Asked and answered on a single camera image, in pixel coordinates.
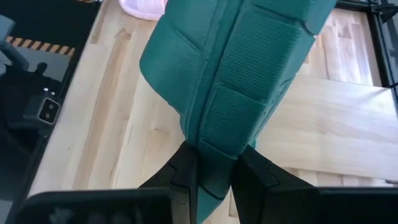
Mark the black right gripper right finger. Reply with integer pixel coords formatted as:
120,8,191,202
229,144,321,224

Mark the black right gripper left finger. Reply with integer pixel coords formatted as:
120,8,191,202
138,141,200,224

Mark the teal rubber slide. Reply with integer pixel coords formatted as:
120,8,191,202
139,0,338,224

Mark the yellow black hazard tape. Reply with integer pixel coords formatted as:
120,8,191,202
5,35,76,57

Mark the pink rubber slide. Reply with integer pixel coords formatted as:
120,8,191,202
118,0,169,22

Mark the black device silver faceplate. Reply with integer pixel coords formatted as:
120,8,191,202
23,93,62,126

